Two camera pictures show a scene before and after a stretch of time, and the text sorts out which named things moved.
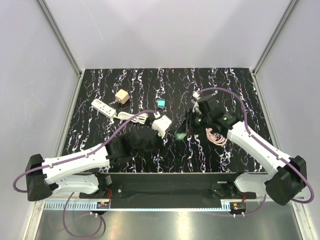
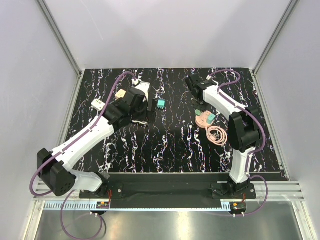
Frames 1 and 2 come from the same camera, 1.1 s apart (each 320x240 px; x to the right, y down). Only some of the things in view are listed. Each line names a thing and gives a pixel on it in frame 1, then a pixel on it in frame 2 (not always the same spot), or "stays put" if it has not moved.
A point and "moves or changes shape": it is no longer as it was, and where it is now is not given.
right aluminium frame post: (278, 29) stays put
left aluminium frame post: (62, 43) stays put
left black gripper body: (157, 144) -> (143, 114)
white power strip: (103, 108) stays put
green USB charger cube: (180, 136) moves or changes shape
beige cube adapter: (122, 96) stays put
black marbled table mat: (106, 96) stays put
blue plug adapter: (161, 103) stays put
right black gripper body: (203, 120) -> (202, 106)
